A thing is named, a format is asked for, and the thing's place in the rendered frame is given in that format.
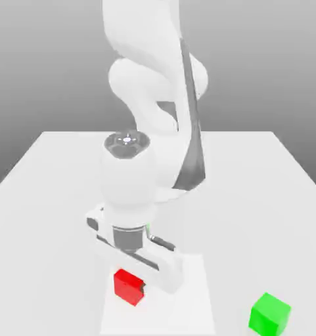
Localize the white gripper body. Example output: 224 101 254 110
93 234 184 295

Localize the small red cube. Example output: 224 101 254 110
113 268 147 307

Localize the small green cube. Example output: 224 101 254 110
248 291 292 336

